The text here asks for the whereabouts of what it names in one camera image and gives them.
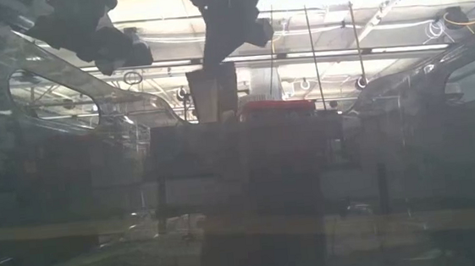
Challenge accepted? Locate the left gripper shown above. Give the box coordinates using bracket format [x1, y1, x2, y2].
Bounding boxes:
[78, 24, 136, 77]

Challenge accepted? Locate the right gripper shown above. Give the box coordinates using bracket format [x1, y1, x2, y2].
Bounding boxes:
[200, 2, 258, 69]

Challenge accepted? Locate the ceiling tube light bar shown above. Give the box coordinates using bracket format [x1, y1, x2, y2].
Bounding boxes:
[79, 37, 450, 78]

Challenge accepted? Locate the clear plastic tray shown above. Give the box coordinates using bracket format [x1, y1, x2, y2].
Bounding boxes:
[0, 0, 475, 266]

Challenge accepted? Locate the hanging black cable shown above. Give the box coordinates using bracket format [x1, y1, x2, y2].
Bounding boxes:
[297, 0, 328, 112]
[345, 0, 369, 89]

